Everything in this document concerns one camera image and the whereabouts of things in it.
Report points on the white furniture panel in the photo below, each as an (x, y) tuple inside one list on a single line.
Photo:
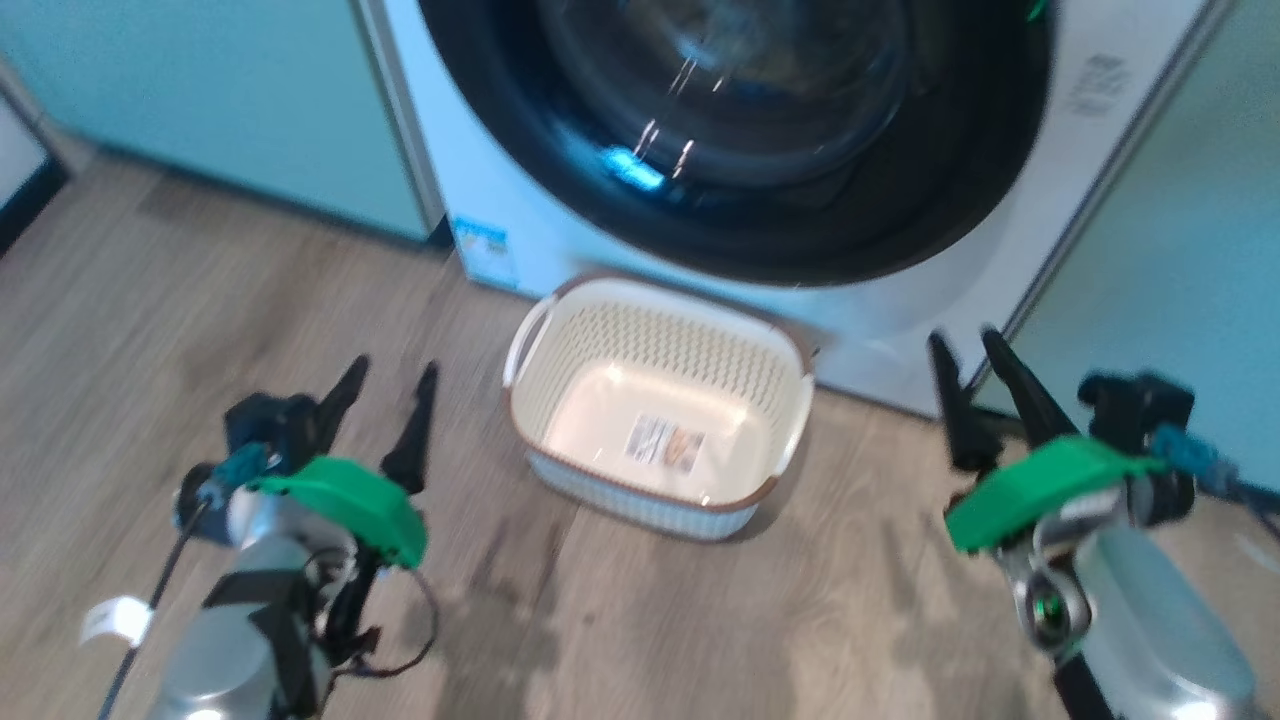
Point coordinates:
[(18, 150)]

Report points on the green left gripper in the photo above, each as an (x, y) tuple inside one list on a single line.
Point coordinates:
[(360, 500)]

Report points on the paper sticker inside basket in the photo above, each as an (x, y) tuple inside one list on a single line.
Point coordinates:
[(665, 442)]

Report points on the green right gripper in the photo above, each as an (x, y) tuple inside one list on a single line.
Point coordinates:
[(1040, 485)]

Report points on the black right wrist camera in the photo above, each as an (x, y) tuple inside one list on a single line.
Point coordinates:
[(1140, 410)]

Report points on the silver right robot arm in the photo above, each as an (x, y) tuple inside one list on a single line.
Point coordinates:
[(1150, 620)]

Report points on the white washing machine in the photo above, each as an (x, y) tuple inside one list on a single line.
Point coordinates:
[(960, 270)]

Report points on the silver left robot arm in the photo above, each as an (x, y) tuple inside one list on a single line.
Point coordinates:
[(230, 640)]

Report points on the blue energy label sticker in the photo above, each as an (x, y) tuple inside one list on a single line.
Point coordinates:
[(485, 250)]

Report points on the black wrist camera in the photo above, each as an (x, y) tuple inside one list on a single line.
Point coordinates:
[(1140, 410), (270, 425)]

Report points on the cream perforated laundry basket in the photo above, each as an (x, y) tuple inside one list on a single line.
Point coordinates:
[(660, 350)]

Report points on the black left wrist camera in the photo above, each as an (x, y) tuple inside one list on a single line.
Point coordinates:
[(270, 425)]

